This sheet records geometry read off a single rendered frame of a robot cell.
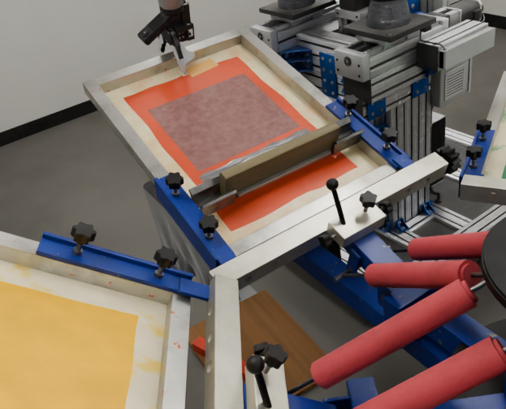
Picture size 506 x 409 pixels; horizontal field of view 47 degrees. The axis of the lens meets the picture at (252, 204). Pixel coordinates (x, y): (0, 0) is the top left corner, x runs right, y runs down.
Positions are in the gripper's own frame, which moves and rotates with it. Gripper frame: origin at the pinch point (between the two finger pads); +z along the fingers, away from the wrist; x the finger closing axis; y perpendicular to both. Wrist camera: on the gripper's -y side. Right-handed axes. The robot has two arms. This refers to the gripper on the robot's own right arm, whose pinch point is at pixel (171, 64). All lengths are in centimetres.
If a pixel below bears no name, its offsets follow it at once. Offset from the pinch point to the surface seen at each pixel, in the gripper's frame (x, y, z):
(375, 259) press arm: -97, -2, -5
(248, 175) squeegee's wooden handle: -60, -11, -5
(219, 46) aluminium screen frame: -1.6, 17.0, -1.3
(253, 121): -36.5, 6.9, 1.7
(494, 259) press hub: -123, -9, -39
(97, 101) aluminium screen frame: -8.1, -28.8, -3.1
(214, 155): -42.3, -10.3, 1.8
